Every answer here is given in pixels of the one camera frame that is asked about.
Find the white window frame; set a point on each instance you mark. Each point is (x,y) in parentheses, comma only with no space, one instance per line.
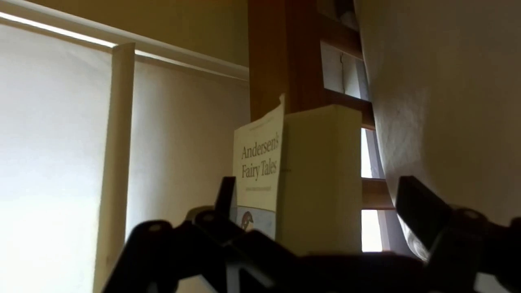
(163,49)

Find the brown wooden bunk bed frame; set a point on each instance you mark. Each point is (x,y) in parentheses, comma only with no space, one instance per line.
(286,54)

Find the white roman window blind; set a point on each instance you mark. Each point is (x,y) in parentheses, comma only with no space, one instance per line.
(54,163)

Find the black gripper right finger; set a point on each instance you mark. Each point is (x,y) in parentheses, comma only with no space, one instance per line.
(466,244)

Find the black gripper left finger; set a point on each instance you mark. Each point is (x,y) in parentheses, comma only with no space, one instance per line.
(179,249)

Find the white pillow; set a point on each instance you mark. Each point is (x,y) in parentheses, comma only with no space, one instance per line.
(456,98)

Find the white fairy tales book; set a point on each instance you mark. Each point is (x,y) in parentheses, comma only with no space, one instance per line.
(314,179)

